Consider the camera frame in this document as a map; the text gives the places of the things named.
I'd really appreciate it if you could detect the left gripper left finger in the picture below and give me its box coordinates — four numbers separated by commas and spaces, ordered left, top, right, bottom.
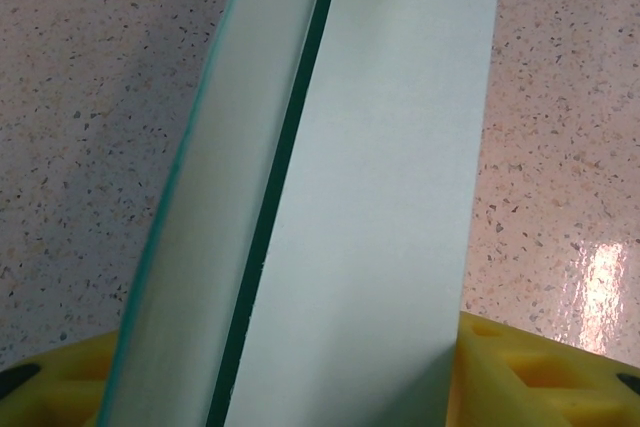
0, 330, 121, 427

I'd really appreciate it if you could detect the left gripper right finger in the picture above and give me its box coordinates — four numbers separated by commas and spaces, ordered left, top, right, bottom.
446, 310, 640, 427

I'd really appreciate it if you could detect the light blue paper box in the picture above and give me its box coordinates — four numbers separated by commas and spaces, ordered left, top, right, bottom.
98, 0, 505, 427

